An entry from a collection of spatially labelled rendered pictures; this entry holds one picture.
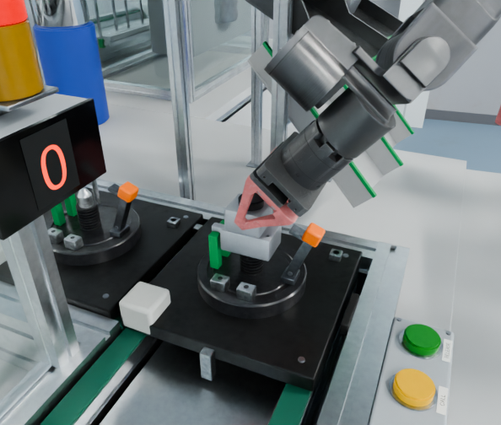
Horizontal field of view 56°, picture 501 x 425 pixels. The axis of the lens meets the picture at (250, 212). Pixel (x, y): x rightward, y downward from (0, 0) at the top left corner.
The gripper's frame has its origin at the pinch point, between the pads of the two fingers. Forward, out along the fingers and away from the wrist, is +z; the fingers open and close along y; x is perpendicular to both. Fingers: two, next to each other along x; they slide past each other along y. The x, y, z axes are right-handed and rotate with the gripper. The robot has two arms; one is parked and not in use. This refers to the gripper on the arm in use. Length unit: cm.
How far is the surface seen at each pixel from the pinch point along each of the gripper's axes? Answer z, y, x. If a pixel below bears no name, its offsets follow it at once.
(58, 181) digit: -2.7, 18.9, -14.1
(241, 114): 51, -103, -18
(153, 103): 60, -81, -39
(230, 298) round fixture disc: 6.4, 6.1, 5.6
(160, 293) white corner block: 11.6, 8.6, -0.6
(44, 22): 45, -53, -66
